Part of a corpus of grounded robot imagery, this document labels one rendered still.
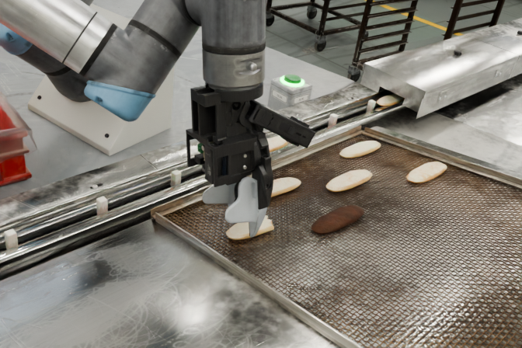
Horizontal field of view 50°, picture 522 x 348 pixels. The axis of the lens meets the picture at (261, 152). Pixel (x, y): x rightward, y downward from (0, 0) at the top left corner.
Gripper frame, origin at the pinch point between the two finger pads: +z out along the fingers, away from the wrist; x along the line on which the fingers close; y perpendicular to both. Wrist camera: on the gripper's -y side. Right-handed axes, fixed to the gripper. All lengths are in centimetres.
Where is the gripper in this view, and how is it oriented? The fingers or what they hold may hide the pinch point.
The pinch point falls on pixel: (248, 219)
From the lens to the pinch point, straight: 77.4
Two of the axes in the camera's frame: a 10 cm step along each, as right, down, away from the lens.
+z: -0.1, 9.1, 4.1
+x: 5.7, 3.4, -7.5
